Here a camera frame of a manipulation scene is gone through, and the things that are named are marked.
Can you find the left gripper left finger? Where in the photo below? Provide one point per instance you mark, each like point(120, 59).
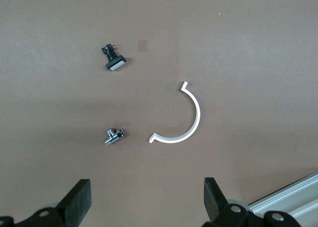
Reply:
point(77, 204)

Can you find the black square push button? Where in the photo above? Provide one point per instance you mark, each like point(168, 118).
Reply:
point(115, 63)

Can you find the black left camera mount bracket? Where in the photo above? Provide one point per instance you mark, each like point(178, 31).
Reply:
point(34, 220)

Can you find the white semicircular bracket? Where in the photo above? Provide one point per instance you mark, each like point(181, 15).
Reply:
point(197, 112)

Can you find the small brown tape patch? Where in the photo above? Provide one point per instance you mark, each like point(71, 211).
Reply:
point(142, 45)

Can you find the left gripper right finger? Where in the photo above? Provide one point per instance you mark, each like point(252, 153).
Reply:
point(213, 199)

